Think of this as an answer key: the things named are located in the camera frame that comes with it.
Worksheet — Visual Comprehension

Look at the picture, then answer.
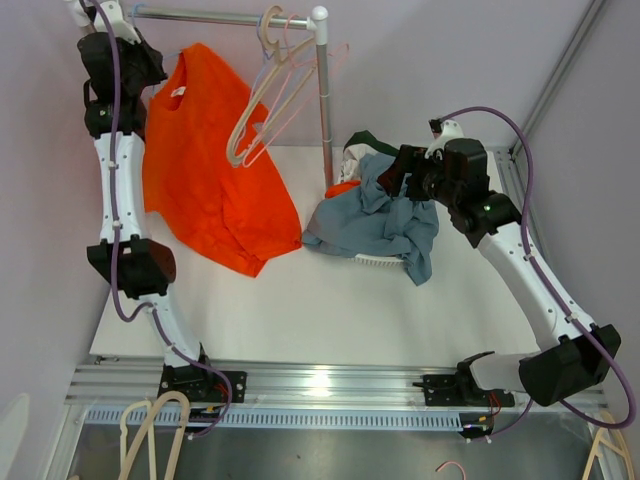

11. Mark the blue wire hanger left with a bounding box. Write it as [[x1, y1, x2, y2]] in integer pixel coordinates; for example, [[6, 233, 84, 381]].
[[130, 2, 181, 59]]

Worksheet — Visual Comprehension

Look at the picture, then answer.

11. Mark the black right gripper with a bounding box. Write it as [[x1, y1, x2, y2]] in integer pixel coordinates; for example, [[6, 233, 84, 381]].
[[377, 146, 459, 209]]

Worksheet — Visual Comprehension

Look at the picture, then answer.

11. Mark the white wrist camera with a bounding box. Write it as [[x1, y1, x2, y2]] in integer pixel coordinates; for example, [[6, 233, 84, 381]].
[[80, 1, 142, 44], [425, 118, 464, 158]]

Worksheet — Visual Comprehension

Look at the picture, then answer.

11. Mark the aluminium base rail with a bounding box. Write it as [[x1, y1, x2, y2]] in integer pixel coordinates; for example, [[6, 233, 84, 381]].
[[65, 357, 454, 411]]

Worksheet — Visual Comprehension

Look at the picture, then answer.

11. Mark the silver white clothes rack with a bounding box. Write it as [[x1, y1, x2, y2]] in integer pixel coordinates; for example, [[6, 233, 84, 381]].
[[60, 0, 346, 186]]

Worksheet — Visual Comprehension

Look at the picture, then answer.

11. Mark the pink wire hanger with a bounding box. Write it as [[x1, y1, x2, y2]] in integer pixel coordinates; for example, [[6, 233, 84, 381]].
[[226, 5, 349, 170]]

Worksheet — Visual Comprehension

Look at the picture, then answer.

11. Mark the green white t shirt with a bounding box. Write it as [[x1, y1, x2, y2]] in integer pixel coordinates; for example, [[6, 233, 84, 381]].
[[337, 130, 398, 183]]

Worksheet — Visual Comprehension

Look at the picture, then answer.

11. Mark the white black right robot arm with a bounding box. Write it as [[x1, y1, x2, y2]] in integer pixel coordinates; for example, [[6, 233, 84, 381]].
[[378, 138, 621, 407]]

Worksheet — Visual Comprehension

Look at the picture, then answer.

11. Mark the white plastic laundry basket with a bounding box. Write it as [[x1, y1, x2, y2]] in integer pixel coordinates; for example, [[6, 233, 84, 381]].
[[350, 253, 404, 268]]

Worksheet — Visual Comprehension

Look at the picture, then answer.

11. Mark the white slotted cable duct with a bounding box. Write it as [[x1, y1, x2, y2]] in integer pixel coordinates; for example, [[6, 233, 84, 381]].
[[84, 406, 463, 432]]

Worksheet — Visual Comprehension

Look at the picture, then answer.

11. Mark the beige hangers bottom left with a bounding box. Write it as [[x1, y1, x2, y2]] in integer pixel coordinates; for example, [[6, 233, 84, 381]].
[[118, 391, 190, 480]]

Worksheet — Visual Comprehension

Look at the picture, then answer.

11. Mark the orange t shirt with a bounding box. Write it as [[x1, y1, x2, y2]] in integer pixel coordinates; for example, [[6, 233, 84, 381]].
[[142, 43, 302, 277], [325, 180, 361, 199]]

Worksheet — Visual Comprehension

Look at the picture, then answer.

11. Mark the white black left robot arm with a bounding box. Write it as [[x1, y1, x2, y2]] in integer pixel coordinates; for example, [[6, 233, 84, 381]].
[[77, 33, 216, 401]]

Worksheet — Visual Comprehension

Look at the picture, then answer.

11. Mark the grey blue t shirt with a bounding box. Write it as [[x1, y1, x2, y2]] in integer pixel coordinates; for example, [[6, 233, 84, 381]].
[[301, 154, 439, 286]]

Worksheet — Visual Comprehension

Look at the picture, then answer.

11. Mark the beige hanger bottom right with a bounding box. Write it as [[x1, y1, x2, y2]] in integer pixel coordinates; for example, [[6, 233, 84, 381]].
[[581, 427, 636, 480]]

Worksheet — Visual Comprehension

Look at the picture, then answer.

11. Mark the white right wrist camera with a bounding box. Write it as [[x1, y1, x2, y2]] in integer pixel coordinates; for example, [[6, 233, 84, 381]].
[[425, 118, 464, 158]]

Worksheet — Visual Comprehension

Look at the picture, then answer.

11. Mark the pink hanger hook floor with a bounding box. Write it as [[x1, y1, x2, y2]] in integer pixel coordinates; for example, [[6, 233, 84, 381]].
[[435, 461, 467, 480]]

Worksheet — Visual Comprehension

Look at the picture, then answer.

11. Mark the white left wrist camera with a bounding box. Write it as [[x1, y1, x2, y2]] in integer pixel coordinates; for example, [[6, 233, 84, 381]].
[[80, 1, 142, 44]]

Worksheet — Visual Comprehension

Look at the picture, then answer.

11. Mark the beige wooden hanger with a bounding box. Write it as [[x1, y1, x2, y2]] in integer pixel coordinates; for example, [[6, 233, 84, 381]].
[[225, 4, 317, 167]]

